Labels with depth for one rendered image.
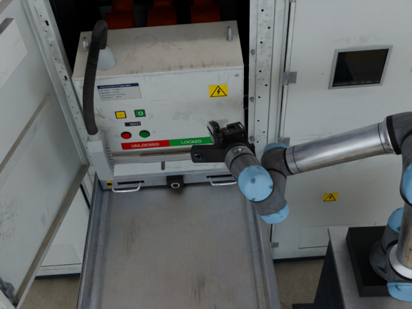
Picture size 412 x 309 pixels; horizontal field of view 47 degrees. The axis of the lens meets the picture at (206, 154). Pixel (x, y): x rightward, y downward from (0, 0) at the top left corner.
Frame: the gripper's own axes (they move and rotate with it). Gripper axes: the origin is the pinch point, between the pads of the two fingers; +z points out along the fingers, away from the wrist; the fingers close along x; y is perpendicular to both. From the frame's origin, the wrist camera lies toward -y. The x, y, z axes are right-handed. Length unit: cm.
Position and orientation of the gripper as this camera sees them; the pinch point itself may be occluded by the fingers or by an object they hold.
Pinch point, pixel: (208, 124)
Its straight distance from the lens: 140.5
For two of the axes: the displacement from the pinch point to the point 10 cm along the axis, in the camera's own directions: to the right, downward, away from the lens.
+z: -2.8, -4.9, 8.2
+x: -1.3, -8.3, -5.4
